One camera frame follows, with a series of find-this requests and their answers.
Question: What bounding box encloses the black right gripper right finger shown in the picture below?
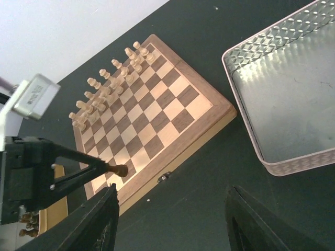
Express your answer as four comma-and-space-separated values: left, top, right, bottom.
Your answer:
225, 186, 334, 250

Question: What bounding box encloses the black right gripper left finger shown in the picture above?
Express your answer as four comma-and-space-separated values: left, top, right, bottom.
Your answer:
18, 184, 119, 250

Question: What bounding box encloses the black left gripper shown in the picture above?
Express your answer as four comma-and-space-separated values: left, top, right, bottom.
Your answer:
0, 135, 110, 225

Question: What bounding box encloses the dark rook piece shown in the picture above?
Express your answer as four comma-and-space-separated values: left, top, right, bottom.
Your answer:
107, 165, 128, 177

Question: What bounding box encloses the gold tin with pieces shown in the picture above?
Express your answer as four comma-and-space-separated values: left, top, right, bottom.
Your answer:
12, 167, 68, 237

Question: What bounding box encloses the wooden chess board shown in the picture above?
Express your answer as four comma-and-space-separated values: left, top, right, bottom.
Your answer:
73, 34, 237, 213

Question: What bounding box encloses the white rook near corner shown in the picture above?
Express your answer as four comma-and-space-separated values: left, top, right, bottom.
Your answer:
69, 112, 86, 131

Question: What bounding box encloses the white rook corner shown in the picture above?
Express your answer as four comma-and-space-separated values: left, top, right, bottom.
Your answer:
69, 112, 86, 131
133, 41, 149, 56

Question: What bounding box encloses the silver patterned metal tray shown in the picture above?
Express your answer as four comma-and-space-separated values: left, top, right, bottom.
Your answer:
221, 1, 334, 176

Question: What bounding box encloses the white rook far corner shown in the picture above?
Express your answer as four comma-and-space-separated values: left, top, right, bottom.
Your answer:
133, 41, 149, 56

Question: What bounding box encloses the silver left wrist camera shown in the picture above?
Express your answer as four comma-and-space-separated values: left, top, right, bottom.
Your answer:
12, 74, 61, 120

